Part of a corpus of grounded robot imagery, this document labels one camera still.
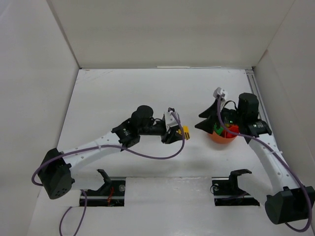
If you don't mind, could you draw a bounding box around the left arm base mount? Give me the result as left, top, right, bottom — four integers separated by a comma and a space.
85, 169, 126, 207

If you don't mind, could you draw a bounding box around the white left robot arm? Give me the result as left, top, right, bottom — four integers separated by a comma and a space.
31, 105, 185, 200

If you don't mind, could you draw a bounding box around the yellow striped lego piece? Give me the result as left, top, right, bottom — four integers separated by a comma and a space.
177, 126, 190, 140

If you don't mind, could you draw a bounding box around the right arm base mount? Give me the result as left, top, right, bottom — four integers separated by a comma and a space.
210, 169, 260, 207

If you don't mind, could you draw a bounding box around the red lego plate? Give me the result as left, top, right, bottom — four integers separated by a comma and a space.
222, 125, 239, 139

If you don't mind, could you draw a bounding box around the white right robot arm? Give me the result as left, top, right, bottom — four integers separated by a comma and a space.
195, 88, 315, 232

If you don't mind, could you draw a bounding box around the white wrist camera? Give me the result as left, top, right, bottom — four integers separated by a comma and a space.
213, 87, 228, 109
164, 108, 180, 131

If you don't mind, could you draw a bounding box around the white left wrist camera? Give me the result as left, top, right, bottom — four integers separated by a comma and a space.
164, 108, 180, 131

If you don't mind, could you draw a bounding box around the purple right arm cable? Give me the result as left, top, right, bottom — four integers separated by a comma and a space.
216, 94, 313, 232

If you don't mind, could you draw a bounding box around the green large lego brick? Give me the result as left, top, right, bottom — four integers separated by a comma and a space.
214, 124, 224, 136

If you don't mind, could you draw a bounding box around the orange divided round container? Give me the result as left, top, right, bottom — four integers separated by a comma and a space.
208, 123, 236, 145

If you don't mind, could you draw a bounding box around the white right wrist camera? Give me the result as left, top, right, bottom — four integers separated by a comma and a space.
213, 87, 228, 109

